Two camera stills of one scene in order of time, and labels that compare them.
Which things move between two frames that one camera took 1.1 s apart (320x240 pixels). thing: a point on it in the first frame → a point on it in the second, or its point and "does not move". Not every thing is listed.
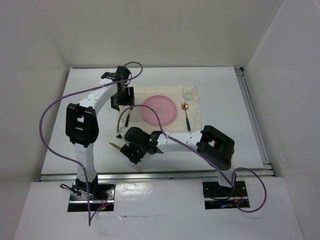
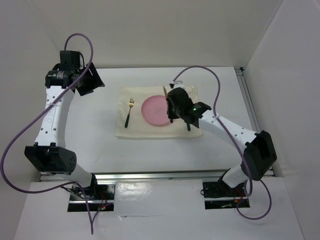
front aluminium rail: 241,175 does not move
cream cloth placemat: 137,120 does not move
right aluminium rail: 266,169 does not move
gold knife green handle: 115,145 → 166,93
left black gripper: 128,99 → 95,81
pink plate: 165,107 does not move
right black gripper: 127,150 → 170,115
